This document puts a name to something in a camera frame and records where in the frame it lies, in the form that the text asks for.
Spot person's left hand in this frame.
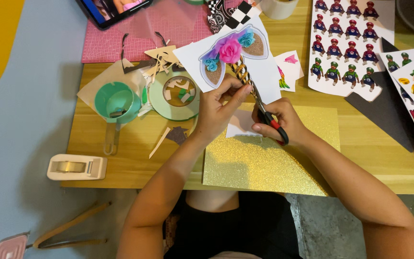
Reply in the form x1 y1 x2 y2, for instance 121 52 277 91
195 74 254 141

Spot person's right hand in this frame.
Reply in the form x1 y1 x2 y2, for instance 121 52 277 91
252 97 312 147

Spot red and black scissors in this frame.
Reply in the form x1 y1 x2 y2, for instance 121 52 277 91
229 62 290 147

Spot white flower horn print sheet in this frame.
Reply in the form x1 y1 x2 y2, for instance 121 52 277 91
172 16 283 106

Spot small white paper cutout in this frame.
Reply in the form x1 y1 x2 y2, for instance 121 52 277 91
225 109 265 139

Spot small white green paper scraps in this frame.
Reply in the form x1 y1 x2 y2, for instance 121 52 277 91
165 79 196 106

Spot dark grey paper scrap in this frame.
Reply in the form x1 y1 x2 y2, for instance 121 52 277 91
165 126 190 147

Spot gold glitter foam sheet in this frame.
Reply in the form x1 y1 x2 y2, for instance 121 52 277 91
202 102 341 198

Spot pink star rainbow print paper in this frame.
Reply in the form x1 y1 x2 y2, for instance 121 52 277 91
274 50 305 93

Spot pale green tape roll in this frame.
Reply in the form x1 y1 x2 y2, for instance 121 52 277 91
148 69 201 122

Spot beige paper strip scrap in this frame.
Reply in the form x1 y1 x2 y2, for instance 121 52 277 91
148 127 172 160

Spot pile of paper scraps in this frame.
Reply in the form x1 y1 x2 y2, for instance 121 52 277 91
121 32 187 84

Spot teal plastic measuring cup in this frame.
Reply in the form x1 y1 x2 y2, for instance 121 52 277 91
94 82 142 156

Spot black paper sheet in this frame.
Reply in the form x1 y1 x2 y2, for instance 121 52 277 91
345 37 414 153

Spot black white checkered print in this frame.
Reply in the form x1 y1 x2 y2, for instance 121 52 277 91
206 0 262 35

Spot white tape roll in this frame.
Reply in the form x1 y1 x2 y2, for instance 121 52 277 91
260 0 299 21

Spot beige translucent paper sheet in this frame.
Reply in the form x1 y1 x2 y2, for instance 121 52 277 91
76 59 147 113

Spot person's black clothing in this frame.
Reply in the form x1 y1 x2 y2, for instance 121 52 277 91
163 191 303 259

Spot small green character print sheet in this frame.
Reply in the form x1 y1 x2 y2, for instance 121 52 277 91
379 45 414 90

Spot pink cutting mat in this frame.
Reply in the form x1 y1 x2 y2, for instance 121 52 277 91
81 0 245 64

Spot red green character sticker sheet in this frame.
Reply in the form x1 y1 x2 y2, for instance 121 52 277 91
308 0 397 103

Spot black tablet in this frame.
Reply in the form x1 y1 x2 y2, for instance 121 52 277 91
75 0 154 30

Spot white tape dispenser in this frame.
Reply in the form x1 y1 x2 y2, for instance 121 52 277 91
47 154 108 181

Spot wooden pink cushioned stool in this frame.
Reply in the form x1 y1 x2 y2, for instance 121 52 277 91
0 201 113 259

